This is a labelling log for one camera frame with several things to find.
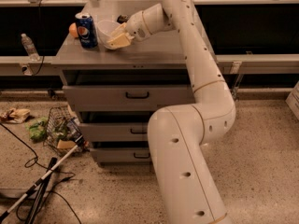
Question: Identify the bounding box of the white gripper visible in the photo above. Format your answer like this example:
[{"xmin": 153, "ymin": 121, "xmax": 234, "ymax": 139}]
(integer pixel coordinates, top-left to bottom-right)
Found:
[{"xmin": 107, "ymin": 11, "xmax": 151, "ymax": 49}]

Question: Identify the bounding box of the orange fruit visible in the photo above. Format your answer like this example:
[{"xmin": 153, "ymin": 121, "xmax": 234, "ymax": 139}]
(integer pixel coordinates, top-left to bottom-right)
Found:
[{"xmin": 69, "ymin": 22, "xmax": 78, "ymax": 38}]

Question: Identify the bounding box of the white bowl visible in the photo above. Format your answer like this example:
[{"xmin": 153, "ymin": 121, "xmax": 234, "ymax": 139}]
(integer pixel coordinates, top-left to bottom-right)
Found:
[{"xmin": 96, "ymin": 20, "xmax": 120, "ymax": 49}]

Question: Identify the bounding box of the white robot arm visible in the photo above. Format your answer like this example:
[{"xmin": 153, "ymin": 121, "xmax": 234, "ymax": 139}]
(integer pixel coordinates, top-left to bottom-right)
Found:
[{"xmin": 107, "ymin": 0, "xmax": 235, "ymax": 224}]

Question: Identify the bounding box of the blue pepsi can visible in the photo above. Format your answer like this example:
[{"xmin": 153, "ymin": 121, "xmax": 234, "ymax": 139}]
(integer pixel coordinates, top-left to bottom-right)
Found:
[{"xmin": 75, "ymin": 12, "xmax": 98, "ymax": 49}]

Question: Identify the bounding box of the black remote control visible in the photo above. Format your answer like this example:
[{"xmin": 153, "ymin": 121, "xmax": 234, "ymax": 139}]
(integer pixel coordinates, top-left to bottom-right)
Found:
[{"xmin": 117, "ymin": 15, "xmax": 130, "ymax": 24}]

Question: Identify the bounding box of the grey drawer cabinet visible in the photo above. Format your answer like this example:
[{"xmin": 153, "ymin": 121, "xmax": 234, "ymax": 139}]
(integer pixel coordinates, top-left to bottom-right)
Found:
[{"xmin": 50, "ymin": 0, "xmax": 220, "ymax": 168}]

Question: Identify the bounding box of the top grey drawer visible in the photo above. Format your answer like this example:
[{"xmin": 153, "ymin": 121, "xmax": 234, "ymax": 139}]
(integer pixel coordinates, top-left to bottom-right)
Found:
[{"xmin": 63, "ymin": 85, "xmax": 194, "ymax": 112}]

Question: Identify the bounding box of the grey drawer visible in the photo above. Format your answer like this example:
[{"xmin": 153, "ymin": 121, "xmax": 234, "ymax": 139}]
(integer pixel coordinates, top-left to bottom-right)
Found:
[
  {"xmin": 90, "ymin": 148, "xmax": 151, "ymax": 164},
  {"xmin": 79, "ymin": 123, "xmax": 147, "ymax": 142},
  {"xmin": 63, "ymin": 85, "xmax": 194, "ymax": 112}
]

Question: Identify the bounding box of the clear plastic water bottle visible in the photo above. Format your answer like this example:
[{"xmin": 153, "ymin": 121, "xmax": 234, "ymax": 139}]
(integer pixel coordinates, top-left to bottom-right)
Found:
[{"xmin": 21, "ymin": 34, "xmax": 40, "ymax": 62}]

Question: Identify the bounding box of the middle grey drawer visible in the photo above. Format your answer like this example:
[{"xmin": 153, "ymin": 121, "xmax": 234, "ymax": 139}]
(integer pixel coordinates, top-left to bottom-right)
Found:
[{"xmin": 79, "ymin": 123, "xmax": 147, "ymax": 142}]

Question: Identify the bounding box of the bottom grey drawer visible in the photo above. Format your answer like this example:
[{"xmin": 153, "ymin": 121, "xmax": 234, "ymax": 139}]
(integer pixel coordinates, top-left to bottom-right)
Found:
[{"xmin": 90, "ymin": 148, "xmax": 151, "ymax": 164}]

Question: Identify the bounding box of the green chip bag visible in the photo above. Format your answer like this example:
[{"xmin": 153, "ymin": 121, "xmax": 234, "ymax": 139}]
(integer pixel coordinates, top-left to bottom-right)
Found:
[{"xmin": 26, "ymin": 117, "xmax": 48, "ymax": 143}]

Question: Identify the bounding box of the brown snack bag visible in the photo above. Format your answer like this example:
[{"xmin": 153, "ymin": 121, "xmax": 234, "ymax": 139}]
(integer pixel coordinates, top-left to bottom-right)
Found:
[{"xmin": 0, "ymin": 108, "xmax": 30, "ymax": 123}]

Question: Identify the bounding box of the black white grabber stick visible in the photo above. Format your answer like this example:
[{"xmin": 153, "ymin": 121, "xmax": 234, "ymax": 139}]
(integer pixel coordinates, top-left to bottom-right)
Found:
[{"xmin": 0, "ymin": 135, "xmax": 83, "ymax": 224}]

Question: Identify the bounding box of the black hanging cable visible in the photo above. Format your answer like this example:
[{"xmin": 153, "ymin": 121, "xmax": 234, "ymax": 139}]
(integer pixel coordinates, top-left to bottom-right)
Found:
[{"xmin": 32, "ymin": 0, "xmax": 51, "ymax": 77}]

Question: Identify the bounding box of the wire mesh basket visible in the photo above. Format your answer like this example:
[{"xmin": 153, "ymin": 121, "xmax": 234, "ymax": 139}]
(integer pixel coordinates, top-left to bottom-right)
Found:
[{"xmin": 44, "ymin": 105, "xmax": 84, "ymax": 156}]

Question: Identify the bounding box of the black floor cable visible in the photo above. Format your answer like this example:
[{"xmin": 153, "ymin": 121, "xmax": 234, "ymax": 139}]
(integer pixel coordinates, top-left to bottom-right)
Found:
[{"xmin": 0, "ymin": 121, "xmax": 83, "ymax": 224}]

